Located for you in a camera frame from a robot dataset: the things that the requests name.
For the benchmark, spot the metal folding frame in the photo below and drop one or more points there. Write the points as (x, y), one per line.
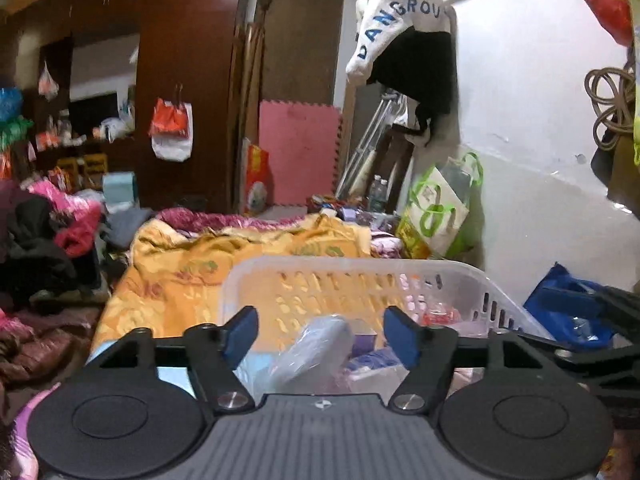
(365, 150)

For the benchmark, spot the white hoodie with blue letters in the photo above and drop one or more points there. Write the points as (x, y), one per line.
(395, 10)

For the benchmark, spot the red patterned cloth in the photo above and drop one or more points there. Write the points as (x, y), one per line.
(622, 457)

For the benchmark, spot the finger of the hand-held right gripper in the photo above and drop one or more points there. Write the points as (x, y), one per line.
(620, 305)
(600, 365)

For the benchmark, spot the pink clothing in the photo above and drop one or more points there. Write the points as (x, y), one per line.
(75, 230)

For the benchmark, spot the clear water bottle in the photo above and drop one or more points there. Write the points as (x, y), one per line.
(384, 195)
(374, 192)

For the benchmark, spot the black clothing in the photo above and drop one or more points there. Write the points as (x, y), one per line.
(30, 255)

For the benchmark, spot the red packet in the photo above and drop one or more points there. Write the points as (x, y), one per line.
(442, 317)

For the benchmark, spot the red plastic bag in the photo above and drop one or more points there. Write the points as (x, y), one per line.
(607, 0)

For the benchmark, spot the green plastic bag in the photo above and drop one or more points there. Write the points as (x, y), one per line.
(15, 132)

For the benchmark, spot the dark wooden wardrobe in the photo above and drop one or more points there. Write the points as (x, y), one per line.
(190, 60)

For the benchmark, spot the pink blanket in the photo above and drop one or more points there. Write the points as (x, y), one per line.
(25, 435)

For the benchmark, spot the black hanging garment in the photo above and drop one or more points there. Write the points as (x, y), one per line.
(420, 75)

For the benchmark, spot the red and white sack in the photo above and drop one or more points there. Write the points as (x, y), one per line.
(257, 180)

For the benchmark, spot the clear plastic roll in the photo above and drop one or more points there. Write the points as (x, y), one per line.
(315, 350)

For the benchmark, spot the blue plastic bag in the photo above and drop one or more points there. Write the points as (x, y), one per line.
(10, 105)

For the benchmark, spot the yellow patterned blanket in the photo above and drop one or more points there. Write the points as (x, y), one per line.
(190, 270)

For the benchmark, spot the grey clothing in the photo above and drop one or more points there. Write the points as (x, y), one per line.
(127, 225)

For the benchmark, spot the white plastic basket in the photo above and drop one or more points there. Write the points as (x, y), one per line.
(325, 263)

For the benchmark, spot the green and white shopping bag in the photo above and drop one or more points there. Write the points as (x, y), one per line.
(435, 210)

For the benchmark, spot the brown hanging bag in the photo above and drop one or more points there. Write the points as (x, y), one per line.
(620, 170)

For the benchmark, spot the pink foam mat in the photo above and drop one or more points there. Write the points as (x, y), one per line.
(300, 155)

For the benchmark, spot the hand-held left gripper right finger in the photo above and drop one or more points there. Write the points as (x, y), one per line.
(402, 335)

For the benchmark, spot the purple packet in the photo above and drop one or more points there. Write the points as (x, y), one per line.
(370, 360)

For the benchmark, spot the light blue sheet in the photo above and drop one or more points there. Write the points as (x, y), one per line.
(175, 380)

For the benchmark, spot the magenta patterned blanket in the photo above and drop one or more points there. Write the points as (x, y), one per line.
(225, 220)

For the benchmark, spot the teal box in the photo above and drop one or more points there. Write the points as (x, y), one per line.
(119, 190)

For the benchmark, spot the orange and white plastic bag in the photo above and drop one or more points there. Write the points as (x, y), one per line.
(170, 127)

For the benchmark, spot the small hanging plastic bag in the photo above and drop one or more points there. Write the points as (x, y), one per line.
(48, 85)

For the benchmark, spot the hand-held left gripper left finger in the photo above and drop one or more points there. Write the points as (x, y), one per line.
(240, 332)

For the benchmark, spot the maroon quilted blanket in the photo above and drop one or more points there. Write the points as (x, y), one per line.
(35, 355)

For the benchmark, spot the yellow packets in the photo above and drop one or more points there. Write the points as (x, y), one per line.
(80, 172)

